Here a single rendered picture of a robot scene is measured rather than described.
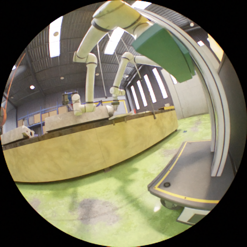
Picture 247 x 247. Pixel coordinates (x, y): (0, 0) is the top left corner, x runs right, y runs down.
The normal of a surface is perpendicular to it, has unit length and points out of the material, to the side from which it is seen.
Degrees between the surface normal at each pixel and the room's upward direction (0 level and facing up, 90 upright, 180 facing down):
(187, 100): 90
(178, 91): 90
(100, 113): 80
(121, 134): 90
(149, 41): 180
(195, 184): 0
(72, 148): 90
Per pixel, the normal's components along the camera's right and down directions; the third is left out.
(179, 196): -0.24, -0.97
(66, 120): 0.42, -0.28
